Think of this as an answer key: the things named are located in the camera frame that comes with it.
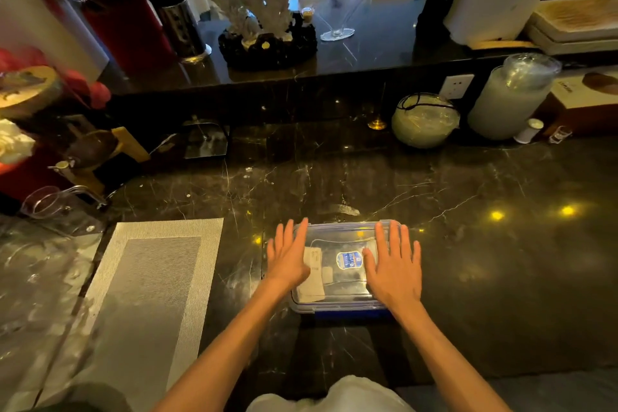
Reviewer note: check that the person's right hand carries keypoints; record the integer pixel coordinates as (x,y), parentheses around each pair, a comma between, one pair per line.
(393,279)

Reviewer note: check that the person's left hand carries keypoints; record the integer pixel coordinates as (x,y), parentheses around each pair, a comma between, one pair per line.
(286,264)

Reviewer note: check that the person's left middle finger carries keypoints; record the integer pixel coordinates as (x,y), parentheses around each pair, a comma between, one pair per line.
(288,238)

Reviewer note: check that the person's right middle finger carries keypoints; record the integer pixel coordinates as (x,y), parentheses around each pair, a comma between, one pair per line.
(395,239)

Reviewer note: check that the person's right thumb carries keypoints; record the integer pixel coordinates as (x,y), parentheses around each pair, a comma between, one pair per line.
(370,264)

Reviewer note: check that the person's left little finger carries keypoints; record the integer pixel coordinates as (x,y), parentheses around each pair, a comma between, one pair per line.
(271,251)

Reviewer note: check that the person's right little finger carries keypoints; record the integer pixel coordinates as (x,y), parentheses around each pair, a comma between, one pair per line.
(416,254)

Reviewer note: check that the clear plastic food container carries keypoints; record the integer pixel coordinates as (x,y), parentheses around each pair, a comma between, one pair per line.
(340,281)

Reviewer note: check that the person's right forearm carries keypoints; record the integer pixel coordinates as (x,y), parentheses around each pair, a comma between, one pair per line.
(444,363)

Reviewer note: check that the person's left forearm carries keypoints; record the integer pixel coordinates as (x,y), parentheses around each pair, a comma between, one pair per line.
(227,353)

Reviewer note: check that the white folded paper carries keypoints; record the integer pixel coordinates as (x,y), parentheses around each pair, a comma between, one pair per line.
(314,281)

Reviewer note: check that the small gold cap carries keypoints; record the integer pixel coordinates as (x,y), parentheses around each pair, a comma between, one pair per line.
(377,125)

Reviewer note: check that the round glass bowl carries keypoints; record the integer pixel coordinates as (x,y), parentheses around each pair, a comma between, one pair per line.
(425,124)

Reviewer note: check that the grey woven placemat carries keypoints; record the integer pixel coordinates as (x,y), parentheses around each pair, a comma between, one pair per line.
(145,300)

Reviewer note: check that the white garment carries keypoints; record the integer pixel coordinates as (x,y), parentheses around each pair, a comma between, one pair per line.
(338,397)

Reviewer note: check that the small white bottle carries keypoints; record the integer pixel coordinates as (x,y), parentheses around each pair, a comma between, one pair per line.
(527,131)

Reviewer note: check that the tall frosted glass jar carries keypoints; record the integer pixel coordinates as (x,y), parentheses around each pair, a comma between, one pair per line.
(512,98)

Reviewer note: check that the small clear shot glass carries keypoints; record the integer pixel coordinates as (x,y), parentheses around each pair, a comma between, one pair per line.
(560,135)

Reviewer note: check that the black ornament base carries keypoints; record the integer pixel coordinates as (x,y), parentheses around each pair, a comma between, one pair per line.
(270,52)

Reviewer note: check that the brown and gold tool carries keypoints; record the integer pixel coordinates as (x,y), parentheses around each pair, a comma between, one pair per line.
(94,151)

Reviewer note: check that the clear plastic pitcher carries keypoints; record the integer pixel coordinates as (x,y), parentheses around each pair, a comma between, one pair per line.
(60,209)

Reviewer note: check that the brown cardboard box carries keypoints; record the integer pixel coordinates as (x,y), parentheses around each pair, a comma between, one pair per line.
(584,98)

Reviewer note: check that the metal chopstick holder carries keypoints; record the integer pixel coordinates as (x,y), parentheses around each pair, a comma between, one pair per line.
(181,23)

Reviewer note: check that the clear plastic sheet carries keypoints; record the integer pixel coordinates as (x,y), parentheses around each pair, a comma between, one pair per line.
(36,305)

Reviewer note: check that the red vase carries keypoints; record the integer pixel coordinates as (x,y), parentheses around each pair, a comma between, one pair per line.
(128,32)

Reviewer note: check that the stack of wooden trays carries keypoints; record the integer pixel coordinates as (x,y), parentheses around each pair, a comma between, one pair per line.
(574,23)

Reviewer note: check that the white cloth flower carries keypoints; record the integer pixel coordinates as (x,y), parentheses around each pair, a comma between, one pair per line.
(13,141)

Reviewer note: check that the round wooden slice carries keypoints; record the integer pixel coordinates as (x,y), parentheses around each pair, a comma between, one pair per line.
(26,90)

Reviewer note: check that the white cylinder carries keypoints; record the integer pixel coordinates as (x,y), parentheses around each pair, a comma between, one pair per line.
(43,25)

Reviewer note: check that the white wall socket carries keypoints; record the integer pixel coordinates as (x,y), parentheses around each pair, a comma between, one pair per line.
(456,86)

